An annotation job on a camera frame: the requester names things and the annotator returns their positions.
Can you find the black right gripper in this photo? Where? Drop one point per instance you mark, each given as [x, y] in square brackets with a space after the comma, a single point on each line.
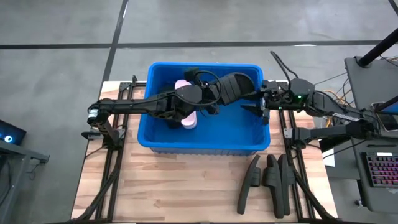
[273, 93]

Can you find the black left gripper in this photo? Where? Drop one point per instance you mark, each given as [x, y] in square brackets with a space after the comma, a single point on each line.
[214, 93]

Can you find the pink foam slide sandal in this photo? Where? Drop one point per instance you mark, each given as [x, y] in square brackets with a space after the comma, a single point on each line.
[189, 121]

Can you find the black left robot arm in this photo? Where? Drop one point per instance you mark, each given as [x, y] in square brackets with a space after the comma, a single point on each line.
[133, 105]

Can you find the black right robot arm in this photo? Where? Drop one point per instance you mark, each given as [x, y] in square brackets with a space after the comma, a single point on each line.
[329, 109]

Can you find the blue plastic bin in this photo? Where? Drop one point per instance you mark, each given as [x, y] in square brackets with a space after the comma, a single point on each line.
[224, 133]

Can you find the white paper sheet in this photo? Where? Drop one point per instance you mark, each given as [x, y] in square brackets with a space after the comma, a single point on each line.
[329, 157]

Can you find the tablet with blue screen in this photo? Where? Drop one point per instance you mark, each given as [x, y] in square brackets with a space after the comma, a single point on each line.
[387, 121]

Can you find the black pole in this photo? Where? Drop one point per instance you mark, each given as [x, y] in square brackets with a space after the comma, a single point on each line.
[379, 46]

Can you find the backlit keyboard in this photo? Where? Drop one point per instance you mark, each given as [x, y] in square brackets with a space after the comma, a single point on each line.
[384, 169]

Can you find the laptop with glowing screen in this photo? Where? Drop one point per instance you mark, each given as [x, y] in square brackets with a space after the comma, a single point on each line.
[15, 132]

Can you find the dark grey desk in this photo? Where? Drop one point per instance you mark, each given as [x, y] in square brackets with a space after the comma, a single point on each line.
[12, 174]

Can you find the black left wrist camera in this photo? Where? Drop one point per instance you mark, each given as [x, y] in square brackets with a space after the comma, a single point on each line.
[191, 74]

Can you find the black aluminium frame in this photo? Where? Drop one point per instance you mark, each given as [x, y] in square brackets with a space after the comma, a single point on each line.
[116, 174]
[307, 199]

